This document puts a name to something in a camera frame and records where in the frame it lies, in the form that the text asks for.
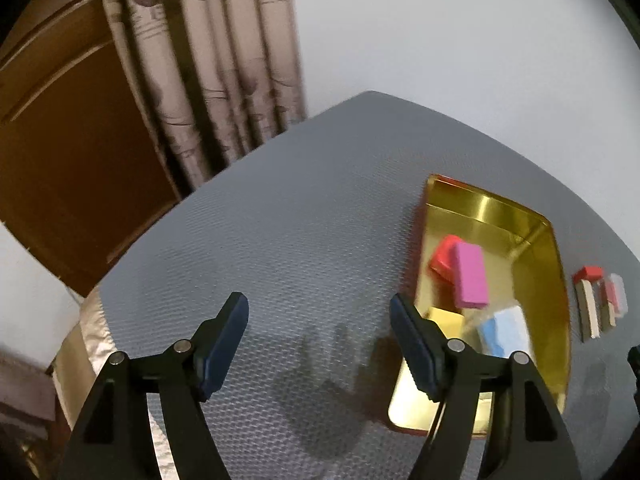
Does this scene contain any clear case with red insert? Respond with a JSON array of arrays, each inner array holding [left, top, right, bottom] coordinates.
[[605, 273, 628, 318]]

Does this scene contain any red gold lipstick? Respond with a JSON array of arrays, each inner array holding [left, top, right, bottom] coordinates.
[[600, 278, 618, 332]]

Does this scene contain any gold metallic bar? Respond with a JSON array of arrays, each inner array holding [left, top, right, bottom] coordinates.
[[575, 280, 600, 342]]

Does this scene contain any red rectangular block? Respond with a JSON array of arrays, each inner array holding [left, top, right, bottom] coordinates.
[[572, 266, 604, 283]]

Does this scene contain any pink rectangular block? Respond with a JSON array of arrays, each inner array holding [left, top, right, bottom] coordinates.
[[451, 242, 489, 309]]

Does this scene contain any beige table cloth edge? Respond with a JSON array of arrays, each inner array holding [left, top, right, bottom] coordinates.
[[52, 287, 179, 479]]

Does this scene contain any light blue white block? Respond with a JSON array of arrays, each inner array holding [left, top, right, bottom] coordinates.
[[477, 304, 534, 359]]

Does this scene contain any gold wrapped small block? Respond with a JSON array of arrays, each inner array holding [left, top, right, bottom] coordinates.
[[426, 308, 465, 339]]

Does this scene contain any orange red block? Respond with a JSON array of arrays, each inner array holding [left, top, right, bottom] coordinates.
[[428, 234, 462, 284]]

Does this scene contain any brown wooden door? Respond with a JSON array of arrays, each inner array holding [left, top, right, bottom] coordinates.
[[1, 0, 180, 295]]

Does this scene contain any grey mesh mat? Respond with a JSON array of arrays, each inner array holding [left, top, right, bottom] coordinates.
[[100, 92, 639, 479]]

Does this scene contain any beige patterned curtain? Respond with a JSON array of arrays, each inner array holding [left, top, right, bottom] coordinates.
[[102, 0, 306, 195]]

